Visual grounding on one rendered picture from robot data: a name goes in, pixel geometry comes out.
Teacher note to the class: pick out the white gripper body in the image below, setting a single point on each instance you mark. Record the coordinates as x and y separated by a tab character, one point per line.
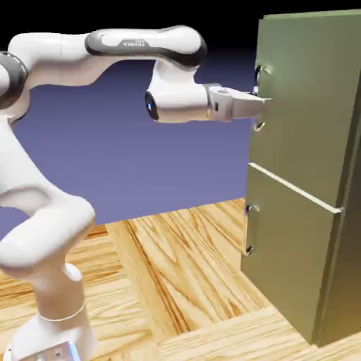
246	105

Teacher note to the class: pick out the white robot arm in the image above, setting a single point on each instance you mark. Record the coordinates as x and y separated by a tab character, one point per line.
50	56

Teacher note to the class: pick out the tall olive green cabinet door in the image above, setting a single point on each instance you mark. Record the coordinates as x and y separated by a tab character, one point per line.
304	112

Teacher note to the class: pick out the short olive green cabinet door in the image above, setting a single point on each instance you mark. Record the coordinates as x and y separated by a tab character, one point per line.
284	248

